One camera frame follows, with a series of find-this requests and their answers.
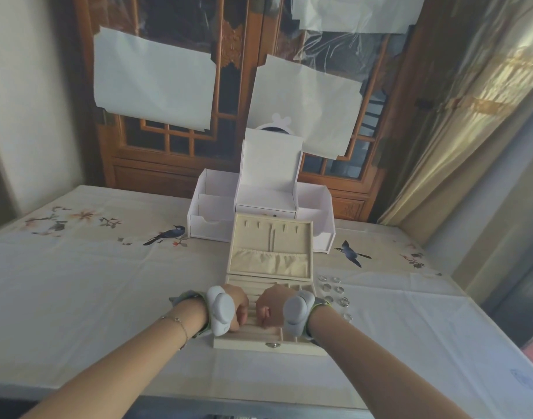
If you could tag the grey-white hand tracker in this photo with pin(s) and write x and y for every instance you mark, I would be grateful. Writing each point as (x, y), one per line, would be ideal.
(294, 316)
(220, 309)

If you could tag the white cardboard desk organizer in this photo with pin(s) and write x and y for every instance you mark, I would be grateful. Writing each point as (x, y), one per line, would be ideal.
(270, 165)

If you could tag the beige velvet jewelry box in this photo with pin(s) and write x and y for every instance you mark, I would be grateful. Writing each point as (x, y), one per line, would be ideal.
(270, 248)

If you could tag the group of small clear rings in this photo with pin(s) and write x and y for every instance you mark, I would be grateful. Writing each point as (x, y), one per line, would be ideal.
(336, 296)

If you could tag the grey-white left hand tracker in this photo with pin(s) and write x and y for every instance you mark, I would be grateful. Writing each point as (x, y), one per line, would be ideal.
(220, 309)

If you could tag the wide white paper sheet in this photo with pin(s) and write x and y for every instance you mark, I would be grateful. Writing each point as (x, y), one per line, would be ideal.
(153, 78)

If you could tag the grey-white right hand tracker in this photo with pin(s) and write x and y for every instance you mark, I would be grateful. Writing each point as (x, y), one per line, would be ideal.
(294, 316)

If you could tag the carved wooden lattice door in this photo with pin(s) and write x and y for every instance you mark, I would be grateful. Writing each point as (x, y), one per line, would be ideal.
(235, 34)

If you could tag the beige sheer curtain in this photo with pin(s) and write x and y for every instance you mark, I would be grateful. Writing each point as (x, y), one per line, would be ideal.
(467, 104)

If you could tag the cream bird-print tablecloth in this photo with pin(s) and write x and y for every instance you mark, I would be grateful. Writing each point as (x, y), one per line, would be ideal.
(96, 279)

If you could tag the person's right forearm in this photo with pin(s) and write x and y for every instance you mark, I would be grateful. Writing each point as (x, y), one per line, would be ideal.
(371, 362)

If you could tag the person's left hand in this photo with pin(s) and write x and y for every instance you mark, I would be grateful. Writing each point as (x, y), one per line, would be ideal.
(237, 301)

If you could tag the clear plastic film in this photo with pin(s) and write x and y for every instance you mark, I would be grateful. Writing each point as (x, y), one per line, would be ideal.
(336, 56)

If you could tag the person's right fingers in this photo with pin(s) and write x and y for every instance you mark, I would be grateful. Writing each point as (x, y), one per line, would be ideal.
(263, 317)

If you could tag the person's right hand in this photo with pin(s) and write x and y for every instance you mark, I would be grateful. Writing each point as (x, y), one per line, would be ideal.
(273, 303)

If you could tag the person's left forearm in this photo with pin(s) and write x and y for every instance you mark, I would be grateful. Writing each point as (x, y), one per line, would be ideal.
(118, 362)

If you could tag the notched white paper sheet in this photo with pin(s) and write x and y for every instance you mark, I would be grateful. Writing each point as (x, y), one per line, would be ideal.
(301, 104)

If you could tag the long white paper sheet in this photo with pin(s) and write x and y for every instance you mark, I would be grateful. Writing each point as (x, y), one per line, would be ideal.
(358, 13)

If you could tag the person's left fingers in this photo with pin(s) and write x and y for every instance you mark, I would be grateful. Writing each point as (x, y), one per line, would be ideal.
(242, 316)

